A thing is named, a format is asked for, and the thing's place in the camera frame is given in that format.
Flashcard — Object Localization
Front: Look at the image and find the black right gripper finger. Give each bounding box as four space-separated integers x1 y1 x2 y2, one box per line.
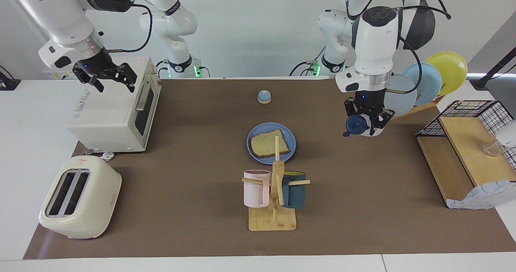
74 69 103 92
118 62 137 92

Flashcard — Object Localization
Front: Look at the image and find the translucent seasoning bottle blue cap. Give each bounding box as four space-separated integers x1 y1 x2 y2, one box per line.
343 115 384 137

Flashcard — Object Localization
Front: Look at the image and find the toasted bread slice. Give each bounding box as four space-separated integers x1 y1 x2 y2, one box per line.
251 129 290 158

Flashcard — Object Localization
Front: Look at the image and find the grey plate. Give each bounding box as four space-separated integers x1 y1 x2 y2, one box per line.
385 74 418 117

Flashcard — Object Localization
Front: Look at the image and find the wooden plate rack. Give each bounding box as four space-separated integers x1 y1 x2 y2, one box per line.
391 94 446 122

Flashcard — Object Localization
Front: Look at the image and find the light blue plate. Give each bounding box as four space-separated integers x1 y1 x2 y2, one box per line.
402 62 443 106

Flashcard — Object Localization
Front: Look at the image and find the yellow plate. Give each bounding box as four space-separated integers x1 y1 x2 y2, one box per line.
425 51 468 96

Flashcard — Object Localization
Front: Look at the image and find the blue round plate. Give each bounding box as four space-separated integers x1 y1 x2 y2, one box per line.
246 122 297 165

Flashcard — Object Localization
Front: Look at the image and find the white toaster oven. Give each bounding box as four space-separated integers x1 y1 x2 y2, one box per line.
67 56 162 153

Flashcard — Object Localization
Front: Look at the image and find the dark teal mug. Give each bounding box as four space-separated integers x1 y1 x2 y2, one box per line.
281 171 306 208

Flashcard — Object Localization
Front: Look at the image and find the clear glass cup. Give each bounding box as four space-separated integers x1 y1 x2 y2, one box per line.
480 140 504 158

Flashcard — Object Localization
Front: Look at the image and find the white rounded object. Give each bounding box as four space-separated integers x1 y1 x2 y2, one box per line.
495 120 516 148

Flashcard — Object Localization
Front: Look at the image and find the white checked cloth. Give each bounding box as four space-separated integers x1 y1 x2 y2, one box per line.
446 179 516 210

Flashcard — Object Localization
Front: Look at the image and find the pink mug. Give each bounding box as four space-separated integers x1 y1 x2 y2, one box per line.
243 170 271 208

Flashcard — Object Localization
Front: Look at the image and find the cream two-slot toaster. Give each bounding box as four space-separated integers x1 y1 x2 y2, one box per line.
39 156 122 240

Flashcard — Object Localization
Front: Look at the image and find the wooden mug tree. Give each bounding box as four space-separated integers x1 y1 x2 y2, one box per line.
242 135 311 232

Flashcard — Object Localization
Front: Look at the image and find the brown table mat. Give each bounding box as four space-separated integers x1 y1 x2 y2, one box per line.
23 79 516 260

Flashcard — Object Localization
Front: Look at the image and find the white wall socket box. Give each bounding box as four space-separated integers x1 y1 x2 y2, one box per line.
43 60 87 80

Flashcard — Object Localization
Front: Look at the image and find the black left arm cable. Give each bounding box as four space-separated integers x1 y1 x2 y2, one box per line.
343 0 451 93

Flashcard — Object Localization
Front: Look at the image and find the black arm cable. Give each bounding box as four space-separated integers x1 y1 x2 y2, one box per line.
343 0 451 93
106 0 153 53

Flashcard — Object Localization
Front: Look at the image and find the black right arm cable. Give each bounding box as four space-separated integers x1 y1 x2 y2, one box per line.
106 0 153 53

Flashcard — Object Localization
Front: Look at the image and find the black base cable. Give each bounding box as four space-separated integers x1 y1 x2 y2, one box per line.
289 57 328 77

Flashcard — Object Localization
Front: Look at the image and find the black clamp with cable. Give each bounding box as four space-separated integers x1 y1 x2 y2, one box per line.
0 65 21 91

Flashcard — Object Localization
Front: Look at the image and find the wooden shelf with wire basket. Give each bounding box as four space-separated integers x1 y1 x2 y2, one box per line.
416 100 516 208

